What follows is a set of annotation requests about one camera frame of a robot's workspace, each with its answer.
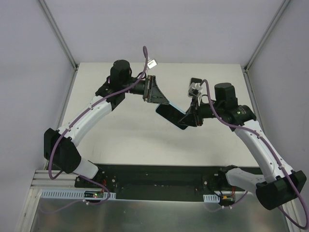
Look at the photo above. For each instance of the right aluminium frame post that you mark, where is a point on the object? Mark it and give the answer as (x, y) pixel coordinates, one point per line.
(273, 23)

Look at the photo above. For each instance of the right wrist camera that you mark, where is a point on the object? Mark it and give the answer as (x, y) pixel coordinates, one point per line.
(195, 89)

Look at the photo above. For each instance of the right white cable duct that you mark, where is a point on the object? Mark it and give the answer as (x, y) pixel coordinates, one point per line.
(211, 198)

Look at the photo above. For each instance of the aluminium extrusion rail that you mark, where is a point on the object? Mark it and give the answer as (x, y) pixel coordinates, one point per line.
(42, 180)

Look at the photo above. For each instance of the light blue phone case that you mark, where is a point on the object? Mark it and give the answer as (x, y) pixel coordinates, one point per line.
(176, 107)

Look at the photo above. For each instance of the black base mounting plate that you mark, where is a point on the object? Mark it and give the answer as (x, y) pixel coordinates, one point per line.
(163, 183)

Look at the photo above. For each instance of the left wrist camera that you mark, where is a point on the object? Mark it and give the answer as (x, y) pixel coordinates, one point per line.
(151, 64)

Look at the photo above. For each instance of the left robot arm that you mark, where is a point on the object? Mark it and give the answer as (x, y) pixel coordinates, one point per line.
(60, 146)

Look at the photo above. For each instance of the left white cable duct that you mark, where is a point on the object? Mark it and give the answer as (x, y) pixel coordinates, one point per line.
(76, 194)

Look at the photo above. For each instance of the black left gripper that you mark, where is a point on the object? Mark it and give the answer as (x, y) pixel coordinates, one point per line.
(147, 88)

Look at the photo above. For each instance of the white cable duct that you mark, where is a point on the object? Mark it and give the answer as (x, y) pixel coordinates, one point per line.
(211, 198)
(76, 194)

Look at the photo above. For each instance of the aluminium frame post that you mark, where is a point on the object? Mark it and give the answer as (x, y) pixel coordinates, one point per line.
(273, 23)
(57, 33)

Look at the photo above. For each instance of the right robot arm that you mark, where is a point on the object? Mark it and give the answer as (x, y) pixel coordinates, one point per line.
(278, 183)

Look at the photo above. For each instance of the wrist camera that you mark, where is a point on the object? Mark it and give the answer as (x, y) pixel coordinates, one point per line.
(195, 89)
(151, 64)

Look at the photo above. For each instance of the black smartphone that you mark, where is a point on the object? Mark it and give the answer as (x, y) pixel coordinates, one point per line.
(170, 114)

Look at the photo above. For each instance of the left aluminium frame post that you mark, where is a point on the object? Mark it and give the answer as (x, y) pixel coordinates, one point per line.
(57, 33)

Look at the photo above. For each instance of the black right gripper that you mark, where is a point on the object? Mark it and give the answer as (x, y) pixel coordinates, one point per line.
(196, 115)

